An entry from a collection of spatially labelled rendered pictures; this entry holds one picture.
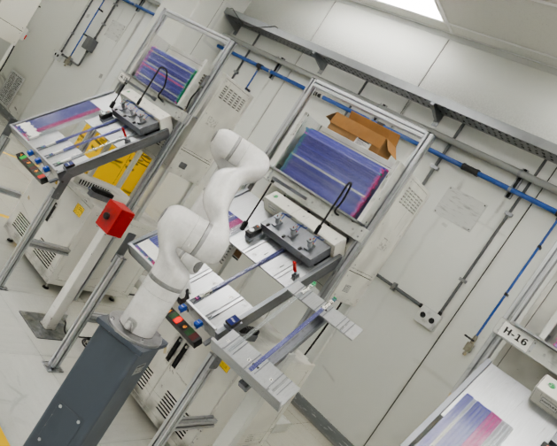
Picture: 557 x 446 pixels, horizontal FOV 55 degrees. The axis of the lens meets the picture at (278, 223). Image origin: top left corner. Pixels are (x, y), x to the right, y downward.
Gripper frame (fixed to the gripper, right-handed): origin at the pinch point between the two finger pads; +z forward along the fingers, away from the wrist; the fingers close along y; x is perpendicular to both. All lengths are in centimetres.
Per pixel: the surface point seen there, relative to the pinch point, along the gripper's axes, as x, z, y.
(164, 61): 95, -25, -158
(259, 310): 23.3, 5.4, 20.9
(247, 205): 65, 5, -38
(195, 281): 12.6, 5.4, -9.3
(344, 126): 134, -17, -37
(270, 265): 44.7, 5.4, 3.5
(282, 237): 57, -1, -2
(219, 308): 11.2, 5.1, 9.8
